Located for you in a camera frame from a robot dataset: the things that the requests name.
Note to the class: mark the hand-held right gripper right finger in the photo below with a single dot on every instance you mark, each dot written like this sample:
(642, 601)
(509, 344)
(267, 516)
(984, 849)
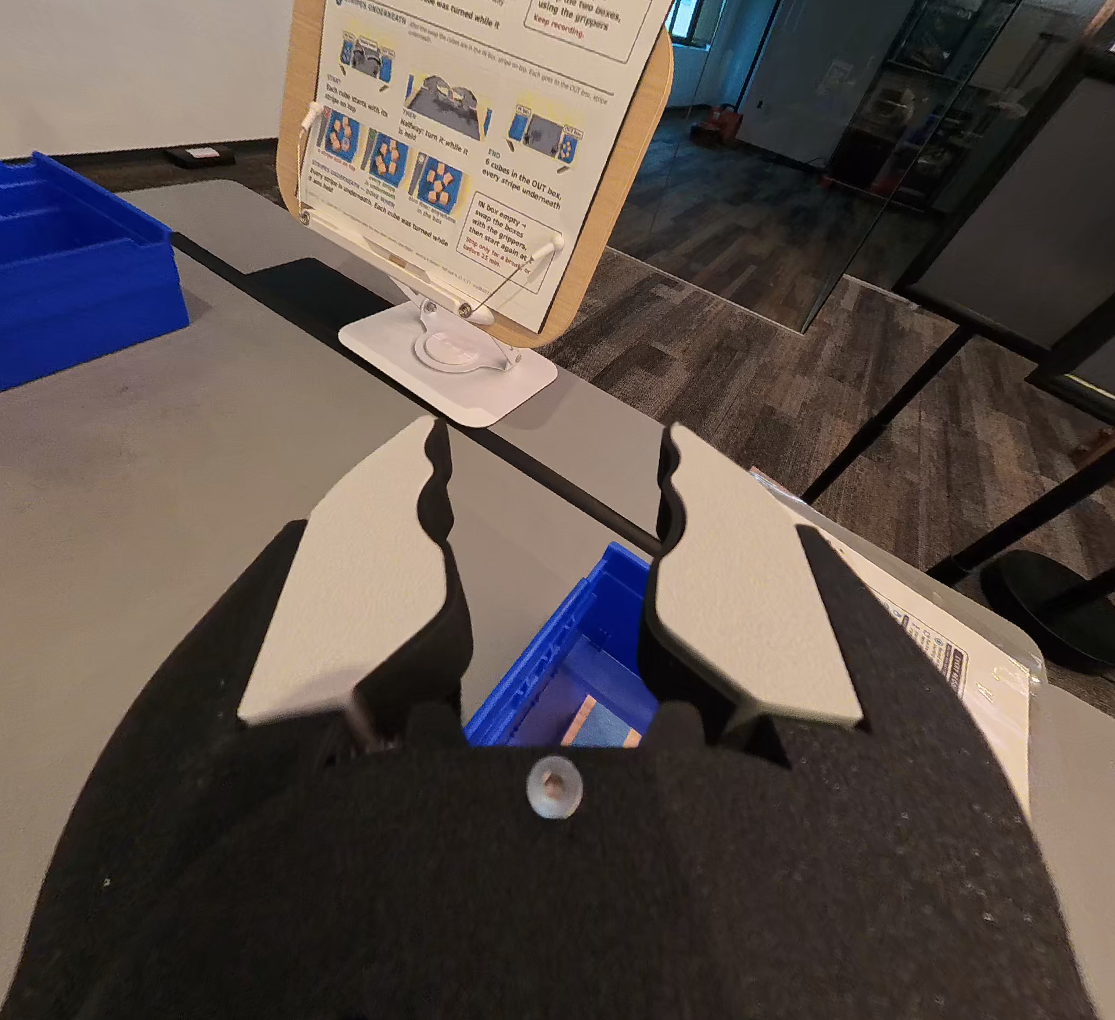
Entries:
(749, 602)

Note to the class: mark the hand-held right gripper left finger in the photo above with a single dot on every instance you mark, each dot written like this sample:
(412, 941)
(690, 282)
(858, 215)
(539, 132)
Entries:
(348, 593)

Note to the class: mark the wooden cube with blue stripe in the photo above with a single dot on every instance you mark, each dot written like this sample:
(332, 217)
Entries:
(601, 728)

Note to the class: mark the blue plastic bin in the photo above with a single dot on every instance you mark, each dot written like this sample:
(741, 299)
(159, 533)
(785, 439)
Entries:
(523, 689)
(87, 297)

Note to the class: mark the laminated paper sheet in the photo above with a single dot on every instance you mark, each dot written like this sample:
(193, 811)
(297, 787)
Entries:
(949, 628)

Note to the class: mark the white tablet stand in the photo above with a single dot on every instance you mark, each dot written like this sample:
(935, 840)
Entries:
(488, 393)

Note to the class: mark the black framed floor sign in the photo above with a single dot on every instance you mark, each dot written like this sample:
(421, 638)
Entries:
(1010, 236)
(1045, 602)

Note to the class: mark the black mat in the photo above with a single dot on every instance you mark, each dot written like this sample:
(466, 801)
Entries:
(305, 288)

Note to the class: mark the black flat floor device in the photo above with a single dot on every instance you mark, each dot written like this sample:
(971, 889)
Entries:
(200, 156)

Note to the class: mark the red floor tool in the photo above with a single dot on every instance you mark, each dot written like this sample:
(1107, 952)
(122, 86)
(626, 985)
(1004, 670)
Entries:
(719, 124)

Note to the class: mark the metal storage shelf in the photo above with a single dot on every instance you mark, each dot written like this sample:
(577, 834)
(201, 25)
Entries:
(941, 61)

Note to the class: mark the printed instruction sheet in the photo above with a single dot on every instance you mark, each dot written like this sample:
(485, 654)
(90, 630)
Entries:
(488, 35)

